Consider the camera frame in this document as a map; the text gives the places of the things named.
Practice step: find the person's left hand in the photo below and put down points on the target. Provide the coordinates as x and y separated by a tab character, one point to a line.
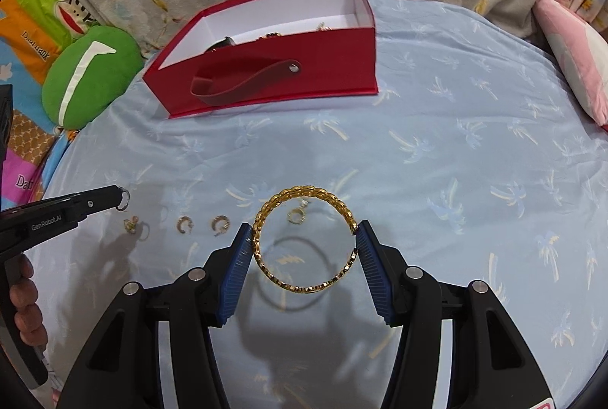
26	304

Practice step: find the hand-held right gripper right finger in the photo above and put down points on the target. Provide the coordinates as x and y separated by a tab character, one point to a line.
375	276

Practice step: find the colourful cartoon blanket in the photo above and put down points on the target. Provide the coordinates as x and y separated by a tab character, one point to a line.
28	33

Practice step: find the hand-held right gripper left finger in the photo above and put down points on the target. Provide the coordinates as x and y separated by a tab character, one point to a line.
235	276

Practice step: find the gold hoop earring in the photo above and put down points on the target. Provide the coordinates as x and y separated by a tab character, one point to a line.
183	226
217	224

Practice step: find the gold stud earring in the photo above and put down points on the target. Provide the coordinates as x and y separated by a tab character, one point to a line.
129	224

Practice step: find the silver hoop earring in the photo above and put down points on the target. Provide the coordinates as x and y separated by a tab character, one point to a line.
129	197

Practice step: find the green round pillow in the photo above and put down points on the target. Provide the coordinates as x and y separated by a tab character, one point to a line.
90	76

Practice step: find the black wrist watch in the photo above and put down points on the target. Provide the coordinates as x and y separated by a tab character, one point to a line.
223	44

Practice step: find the red box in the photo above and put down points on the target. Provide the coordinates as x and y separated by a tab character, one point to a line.
323	62

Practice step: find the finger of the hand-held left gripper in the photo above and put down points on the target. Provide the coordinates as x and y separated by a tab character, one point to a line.
102	202

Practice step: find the pink cartoon pillow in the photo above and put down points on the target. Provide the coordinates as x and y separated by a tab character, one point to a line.
574	43

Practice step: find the light blue printed bedsheet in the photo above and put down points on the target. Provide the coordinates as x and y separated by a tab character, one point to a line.
451	152

